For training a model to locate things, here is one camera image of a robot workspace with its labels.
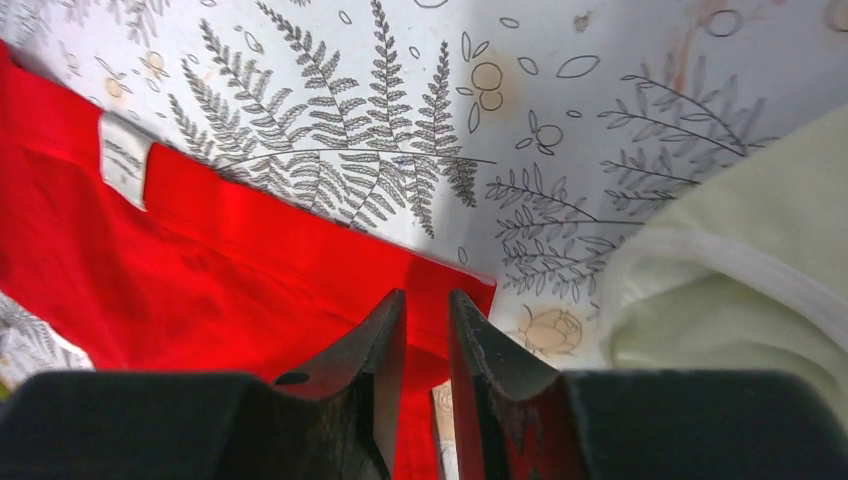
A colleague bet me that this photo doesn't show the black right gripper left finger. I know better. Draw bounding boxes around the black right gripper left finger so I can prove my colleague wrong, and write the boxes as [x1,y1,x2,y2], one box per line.
[1,289,406,479]

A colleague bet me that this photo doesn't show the red underwear white trim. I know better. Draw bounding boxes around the red underwear white trim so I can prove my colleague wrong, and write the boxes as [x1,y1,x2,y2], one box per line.
[1,49,494,479]

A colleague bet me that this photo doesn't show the floral patterned table mat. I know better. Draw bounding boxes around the floral patterned table mat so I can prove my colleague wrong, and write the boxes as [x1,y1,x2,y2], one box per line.
[1,1,847,447]

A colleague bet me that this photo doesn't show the pale yellow-green garment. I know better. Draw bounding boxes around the pale yellow-green garment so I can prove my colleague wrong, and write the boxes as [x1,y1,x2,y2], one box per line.
[596,108,847,420]

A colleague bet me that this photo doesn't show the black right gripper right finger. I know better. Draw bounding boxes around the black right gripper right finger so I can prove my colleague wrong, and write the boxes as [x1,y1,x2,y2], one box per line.
[449,290,847,479]

